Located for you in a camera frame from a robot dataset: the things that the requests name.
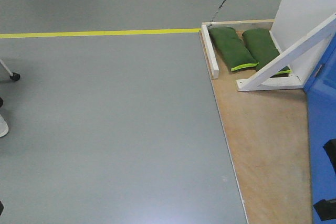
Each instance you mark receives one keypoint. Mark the blue door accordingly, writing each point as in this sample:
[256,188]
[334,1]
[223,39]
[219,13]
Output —
[320,91]

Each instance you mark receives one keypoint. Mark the far white border batten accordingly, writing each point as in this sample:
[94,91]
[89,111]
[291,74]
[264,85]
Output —
[209,51]

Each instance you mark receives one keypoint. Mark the left green sandbag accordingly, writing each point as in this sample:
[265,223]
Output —
[232,49]

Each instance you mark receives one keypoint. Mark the green sandbag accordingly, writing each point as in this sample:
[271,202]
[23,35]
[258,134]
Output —
[232,49]
[261,46]

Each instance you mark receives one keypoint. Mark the far white wooden brace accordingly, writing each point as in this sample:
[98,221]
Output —
[264,80]

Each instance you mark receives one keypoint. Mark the plywood base platform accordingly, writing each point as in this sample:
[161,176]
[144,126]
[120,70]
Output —
[267,135]

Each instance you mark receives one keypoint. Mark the right green sandbag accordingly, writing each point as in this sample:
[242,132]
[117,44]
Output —
[261,46]

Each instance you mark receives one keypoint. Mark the wheeled grey metal chair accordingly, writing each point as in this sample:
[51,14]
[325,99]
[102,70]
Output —
[14,76]

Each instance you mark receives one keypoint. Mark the white right sneaker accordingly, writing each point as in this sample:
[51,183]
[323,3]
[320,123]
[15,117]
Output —
[4,129]

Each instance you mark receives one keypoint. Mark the black robot part upper right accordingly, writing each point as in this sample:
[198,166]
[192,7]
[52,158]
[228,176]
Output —
[330,150]

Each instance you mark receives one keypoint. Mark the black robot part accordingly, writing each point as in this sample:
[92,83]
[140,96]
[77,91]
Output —
[325,209]
[1,207]
[330,150]

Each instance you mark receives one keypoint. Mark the black robot part lower right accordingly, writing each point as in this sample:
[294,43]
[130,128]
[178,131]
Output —
[325,209]

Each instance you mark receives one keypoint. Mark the black robot part lower left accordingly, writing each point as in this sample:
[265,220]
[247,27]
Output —
[1,207]

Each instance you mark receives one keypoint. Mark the white door frame panel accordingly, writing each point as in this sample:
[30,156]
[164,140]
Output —
[295,18]

